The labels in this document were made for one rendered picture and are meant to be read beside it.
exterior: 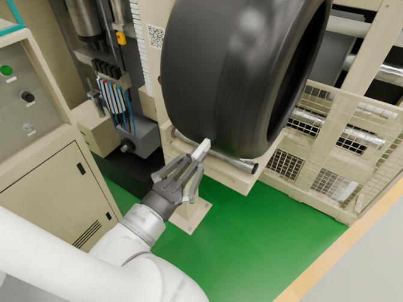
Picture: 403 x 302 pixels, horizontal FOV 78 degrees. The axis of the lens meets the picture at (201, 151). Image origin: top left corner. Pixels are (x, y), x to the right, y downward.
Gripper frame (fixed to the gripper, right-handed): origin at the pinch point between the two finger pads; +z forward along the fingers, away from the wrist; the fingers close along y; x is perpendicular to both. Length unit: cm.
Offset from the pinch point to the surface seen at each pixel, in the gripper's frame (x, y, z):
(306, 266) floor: 112, -50, 23
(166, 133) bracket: 16.7, 23.3, 9.4
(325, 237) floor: 115, -55, 48
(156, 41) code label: -9.4, 32.6, 23.9
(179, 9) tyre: -27.5, 12.6, 13.8
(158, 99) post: 14.7, 36.1, 20.7
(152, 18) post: -16.1, 33.4, 24.9
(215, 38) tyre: -25.3, 1.6, 10.9
